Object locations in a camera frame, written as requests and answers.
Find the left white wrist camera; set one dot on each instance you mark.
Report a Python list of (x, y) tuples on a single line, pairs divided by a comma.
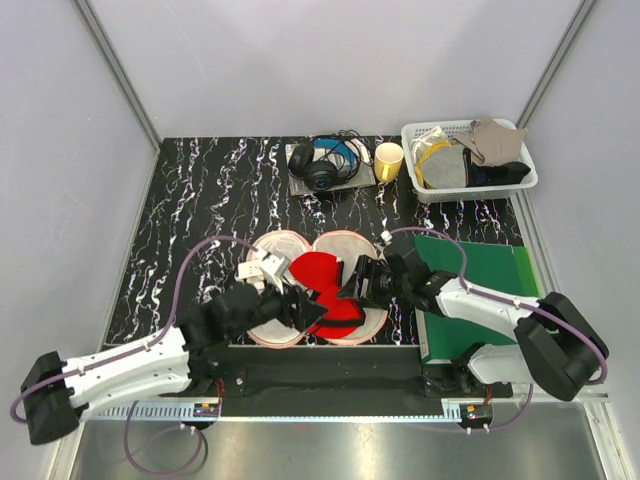
[(264, 269)]

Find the yellow mug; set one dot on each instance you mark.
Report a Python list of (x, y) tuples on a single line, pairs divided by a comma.
[(388, 160)]

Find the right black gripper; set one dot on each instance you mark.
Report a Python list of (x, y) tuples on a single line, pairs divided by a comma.
[(366, 267)]

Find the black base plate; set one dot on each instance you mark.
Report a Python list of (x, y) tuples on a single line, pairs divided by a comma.
[(337, 382)]

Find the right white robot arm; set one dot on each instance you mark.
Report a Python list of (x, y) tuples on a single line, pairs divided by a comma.
[(553, 346)]

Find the black over-ear headphones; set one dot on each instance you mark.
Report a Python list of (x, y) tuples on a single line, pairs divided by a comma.
[(325, 162)]

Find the beige cloth in basket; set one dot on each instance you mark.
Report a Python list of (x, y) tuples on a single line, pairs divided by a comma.
[(490, 143)]

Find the red bra with black straps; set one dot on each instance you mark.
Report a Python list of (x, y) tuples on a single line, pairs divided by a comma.
[(321, 273)]

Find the yellow cloth in basket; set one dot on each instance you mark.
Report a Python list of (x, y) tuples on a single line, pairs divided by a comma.
[(417, 162)]

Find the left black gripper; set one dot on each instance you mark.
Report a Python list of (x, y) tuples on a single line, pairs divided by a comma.
[(304, 315)]

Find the grey cloth in basket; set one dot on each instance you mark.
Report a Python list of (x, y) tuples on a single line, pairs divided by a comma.
[(445, 169)]

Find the black cloth in basket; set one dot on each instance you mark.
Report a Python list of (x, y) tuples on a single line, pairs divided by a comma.
[(511, 173)]

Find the green binder folder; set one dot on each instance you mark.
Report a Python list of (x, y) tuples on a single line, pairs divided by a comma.
[(500, 267)]

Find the white packet in basket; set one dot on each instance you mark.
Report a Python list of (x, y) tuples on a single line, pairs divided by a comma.
[(427, 139)]

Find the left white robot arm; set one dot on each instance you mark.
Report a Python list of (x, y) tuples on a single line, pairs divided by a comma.
[(58, 395)]

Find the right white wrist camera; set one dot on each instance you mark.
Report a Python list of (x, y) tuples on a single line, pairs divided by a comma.
[(385, 238)]

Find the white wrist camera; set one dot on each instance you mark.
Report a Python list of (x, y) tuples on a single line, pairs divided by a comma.
[(385, 238), (264, 269)]

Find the grey book under headphones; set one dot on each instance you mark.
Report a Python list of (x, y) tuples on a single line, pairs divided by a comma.
[(363, 178)]

